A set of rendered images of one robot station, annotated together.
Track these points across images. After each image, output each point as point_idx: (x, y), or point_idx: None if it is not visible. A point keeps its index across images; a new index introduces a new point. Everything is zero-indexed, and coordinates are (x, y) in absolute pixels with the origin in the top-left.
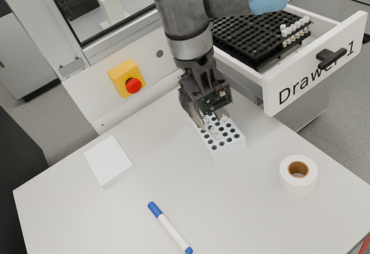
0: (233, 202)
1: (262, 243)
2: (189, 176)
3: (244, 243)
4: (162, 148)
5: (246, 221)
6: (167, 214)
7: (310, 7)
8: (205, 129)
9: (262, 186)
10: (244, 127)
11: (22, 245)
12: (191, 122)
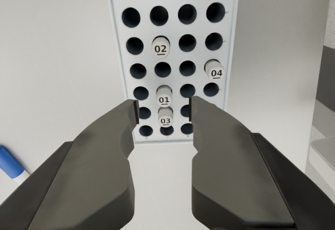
0: (139, 186)
1: (150, 226)
2: (81, 125)
3: (131, 221)
4: (15, 20)
5: (144, 207)
6: (32, 165)
7: None
8: (147, 69)
9: (191, 183)
10: (246, 71)
11: None
12: (113, 18)
